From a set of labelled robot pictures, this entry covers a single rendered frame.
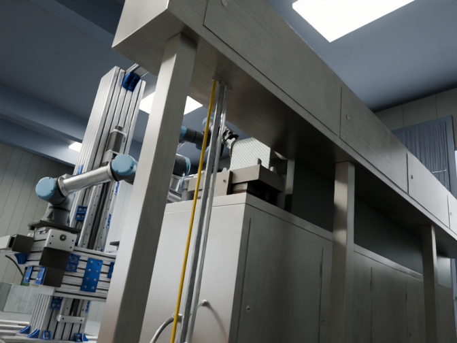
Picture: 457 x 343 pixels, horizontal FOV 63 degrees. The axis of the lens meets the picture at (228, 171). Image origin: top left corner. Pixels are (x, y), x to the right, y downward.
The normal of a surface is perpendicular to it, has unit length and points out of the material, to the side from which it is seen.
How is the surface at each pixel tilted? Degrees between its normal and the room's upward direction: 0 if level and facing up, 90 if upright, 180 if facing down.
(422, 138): 90
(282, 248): 90
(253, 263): 90
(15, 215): 90
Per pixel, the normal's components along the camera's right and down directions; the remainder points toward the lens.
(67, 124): 0.66, -0.18
